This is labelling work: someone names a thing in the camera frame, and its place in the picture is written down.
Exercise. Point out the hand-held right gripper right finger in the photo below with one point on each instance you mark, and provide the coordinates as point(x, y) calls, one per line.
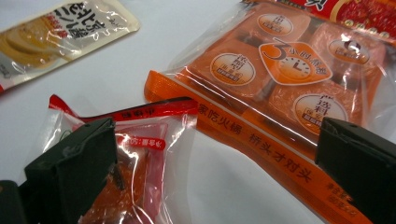
point(358, 168)

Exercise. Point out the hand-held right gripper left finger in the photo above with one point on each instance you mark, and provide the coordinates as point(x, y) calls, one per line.
point(68, 174)

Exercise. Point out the small clear red-trimmed packet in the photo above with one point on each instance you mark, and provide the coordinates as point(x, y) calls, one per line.
point(146, 174)

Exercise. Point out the large orange seasoning packet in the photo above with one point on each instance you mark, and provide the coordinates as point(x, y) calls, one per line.
point(249, 93)

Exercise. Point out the white and yellow snack packet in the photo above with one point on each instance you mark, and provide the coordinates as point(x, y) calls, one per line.
point(62, 34)

